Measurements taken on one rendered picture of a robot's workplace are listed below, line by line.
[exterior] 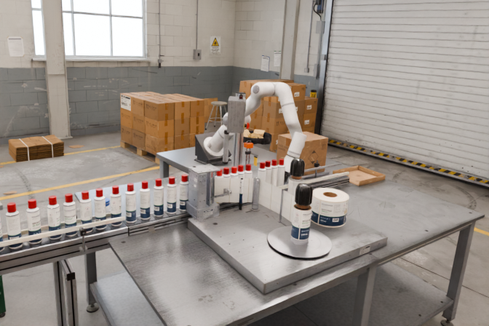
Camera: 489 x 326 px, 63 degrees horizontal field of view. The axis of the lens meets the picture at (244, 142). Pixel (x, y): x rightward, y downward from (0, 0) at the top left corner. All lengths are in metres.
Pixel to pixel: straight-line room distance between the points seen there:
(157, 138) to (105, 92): 2.29
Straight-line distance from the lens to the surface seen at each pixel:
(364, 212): 2.57
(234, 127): 2.31
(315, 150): 3.03
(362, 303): 2.22
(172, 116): 5.79
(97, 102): 7.73
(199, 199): 2.10
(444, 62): 6.42
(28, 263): 2.07
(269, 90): 2.74
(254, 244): 1.95
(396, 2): 6.81
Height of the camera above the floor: 1.82
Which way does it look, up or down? 15 degrees down
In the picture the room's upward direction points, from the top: 3 degrees clockwise
